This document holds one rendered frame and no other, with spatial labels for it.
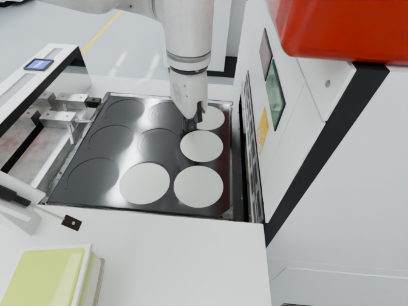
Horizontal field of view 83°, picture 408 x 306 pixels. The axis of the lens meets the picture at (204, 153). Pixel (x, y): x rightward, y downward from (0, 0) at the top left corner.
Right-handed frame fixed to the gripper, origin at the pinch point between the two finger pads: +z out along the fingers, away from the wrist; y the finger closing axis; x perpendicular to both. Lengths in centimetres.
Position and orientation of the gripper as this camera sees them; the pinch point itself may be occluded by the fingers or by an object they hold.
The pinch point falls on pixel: (189, 122)
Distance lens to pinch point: 56.7
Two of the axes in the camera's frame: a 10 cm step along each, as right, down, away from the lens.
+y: 4.8, 6.7, -5.6
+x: 8.7, -3.4, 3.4
